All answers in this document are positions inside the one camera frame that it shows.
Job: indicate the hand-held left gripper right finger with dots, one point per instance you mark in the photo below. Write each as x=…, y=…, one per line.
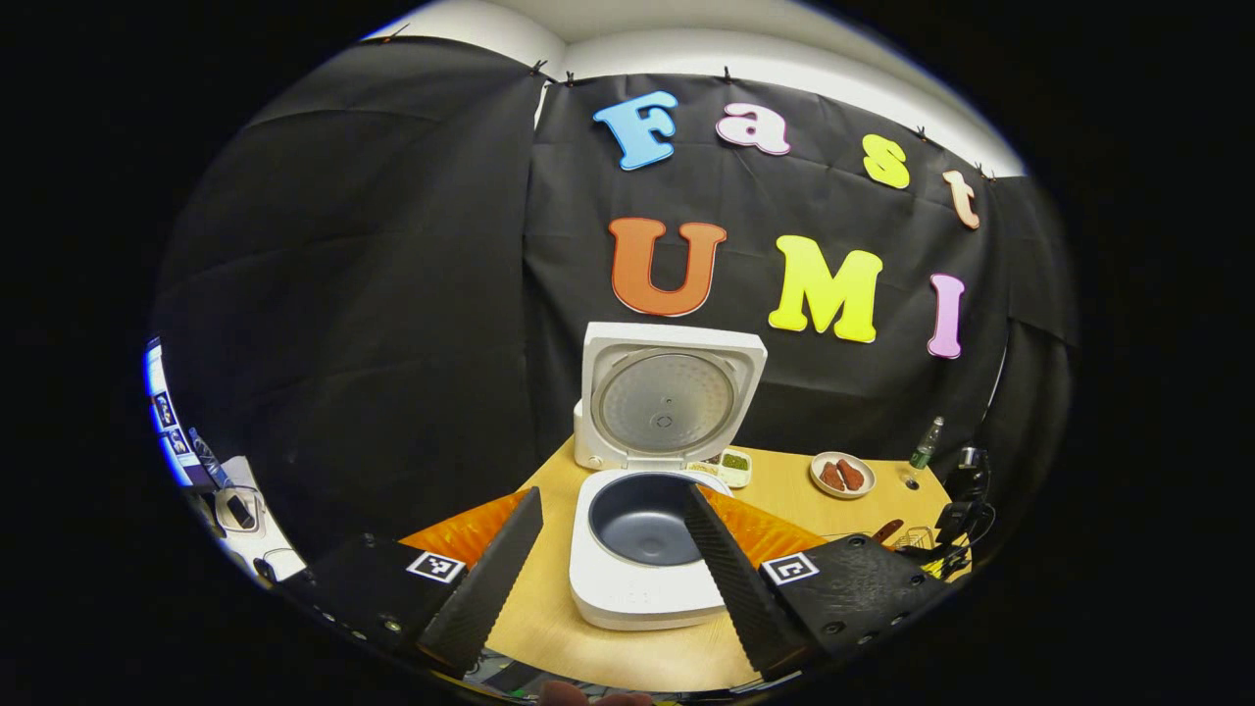
x=740, y=588

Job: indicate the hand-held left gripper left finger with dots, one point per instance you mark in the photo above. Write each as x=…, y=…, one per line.
x=490, y=588

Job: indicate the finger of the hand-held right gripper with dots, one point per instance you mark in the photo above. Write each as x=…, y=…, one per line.
x=936, y=559

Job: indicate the brown wooden spoon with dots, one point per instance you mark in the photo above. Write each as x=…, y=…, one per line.
x=887, y=531

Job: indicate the white rice cooker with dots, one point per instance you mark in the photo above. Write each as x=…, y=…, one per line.
x=627, y=588

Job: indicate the green plastic bottle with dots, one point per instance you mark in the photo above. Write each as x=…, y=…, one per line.
x=926, y=446

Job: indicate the brown meat piece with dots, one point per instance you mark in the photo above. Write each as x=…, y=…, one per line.
x=831, y=477
x=852, y=475

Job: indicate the white round plate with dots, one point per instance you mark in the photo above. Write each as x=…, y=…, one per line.
x=841, y=494

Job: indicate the white divided condiment dish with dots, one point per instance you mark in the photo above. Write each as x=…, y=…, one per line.
x=735, y=463

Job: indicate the white side table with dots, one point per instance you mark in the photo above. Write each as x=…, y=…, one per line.
x=245, y=549

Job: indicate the dark phone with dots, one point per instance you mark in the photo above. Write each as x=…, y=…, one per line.
x=239, y=511

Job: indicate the black backdrop cloth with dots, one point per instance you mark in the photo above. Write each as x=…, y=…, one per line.
x=392, y=294

